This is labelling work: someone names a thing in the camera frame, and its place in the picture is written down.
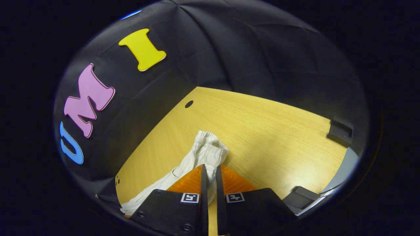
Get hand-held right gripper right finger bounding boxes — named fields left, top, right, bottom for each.
left=215, top=165, right=298, bottom=236

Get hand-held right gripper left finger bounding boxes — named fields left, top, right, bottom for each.
left=130, top=164, right=209, bottom=236

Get white jeans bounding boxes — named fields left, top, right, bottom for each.
left=120, top=130, right=230, bottom=217

